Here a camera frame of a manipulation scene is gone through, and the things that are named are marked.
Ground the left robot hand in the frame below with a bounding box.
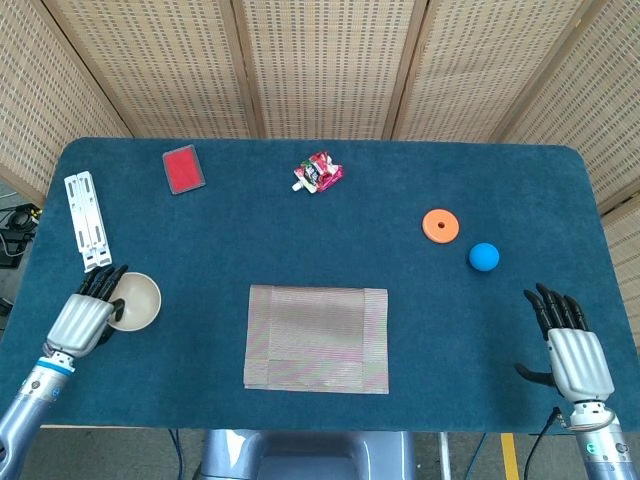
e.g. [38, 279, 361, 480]
[45, 264, 130, 359]

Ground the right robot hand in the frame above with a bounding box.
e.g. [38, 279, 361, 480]
[514, 282, 616, 404]

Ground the beige round bowl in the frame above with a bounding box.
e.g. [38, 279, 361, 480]
[107, 271, 163, 333]

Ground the brown woven placemat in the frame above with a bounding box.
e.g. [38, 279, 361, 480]
[243, 284, 391, 396]

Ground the white folding stand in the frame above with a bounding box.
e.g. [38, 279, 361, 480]
[63, 170, 114, 274]

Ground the black floor equipment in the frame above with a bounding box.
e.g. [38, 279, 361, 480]
[0, 202, 44, 269]

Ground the teal tablecloth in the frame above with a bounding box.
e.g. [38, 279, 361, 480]
[0, 137, 640, 434]

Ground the blue ball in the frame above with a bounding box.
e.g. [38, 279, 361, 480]
[468, 242, 501, 273]

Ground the metal table leg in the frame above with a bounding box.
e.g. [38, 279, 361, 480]
[437, 432, 452, 480]

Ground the red flat case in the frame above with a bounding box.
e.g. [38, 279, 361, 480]
[161, 143, 207, 196]

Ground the orange disc with hole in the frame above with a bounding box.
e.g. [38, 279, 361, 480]
[421, 207, 461, 245]

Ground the blue-grey robot torso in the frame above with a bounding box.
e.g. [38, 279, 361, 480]
[197, 429, 416, 480]

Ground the crumpled spout snack pouch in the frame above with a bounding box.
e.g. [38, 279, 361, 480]
[291, 151, 346, 194]

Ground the woven bamboo folding screen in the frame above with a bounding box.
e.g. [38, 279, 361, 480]
[0, 0, 640, 331]

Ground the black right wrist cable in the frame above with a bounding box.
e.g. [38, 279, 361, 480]
[528, 407, 564, 480]

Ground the blue floor cable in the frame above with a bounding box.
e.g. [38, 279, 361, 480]
[467, 432, 489, 480]
[167, 429, 185, 480]

